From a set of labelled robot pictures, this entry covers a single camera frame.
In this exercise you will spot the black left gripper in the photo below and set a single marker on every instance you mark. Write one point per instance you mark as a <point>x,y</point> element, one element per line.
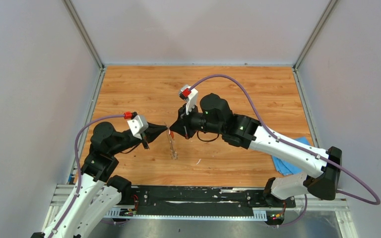
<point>152,133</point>

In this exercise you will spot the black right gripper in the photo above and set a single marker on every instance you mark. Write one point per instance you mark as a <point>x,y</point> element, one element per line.
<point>181,126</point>

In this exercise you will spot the metal key organizer plate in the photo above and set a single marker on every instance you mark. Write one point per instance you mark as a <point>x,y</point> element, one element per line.
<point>174,154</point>

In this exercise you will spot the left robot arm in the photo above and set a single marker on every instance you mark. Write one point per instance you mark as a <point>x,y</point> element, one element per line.
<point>95,177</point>

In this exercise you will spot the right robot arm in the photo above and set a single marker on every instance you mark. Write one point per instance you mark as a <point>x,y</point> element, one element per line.
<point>320,173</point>

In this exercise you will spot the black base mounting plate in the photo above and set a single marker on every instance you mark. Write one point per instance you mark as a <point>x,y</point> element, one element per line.
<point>197,201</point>

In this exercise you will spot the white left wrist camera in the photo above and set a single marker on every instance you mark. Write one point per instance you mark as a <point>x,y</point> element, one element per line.
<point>138,125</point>

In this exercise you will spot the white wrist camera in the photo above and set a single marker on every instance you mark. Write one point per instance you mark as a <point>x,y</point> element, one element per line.
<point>138,125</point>
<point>190,96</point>

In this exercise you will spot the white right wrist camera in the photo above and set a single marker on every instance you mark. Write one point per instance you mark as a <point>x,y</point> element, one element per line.
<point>190,96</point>

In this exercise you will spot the aluminium rail base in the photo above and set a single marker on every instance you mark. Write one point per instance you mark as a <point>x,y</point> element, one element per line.
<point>304,205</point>

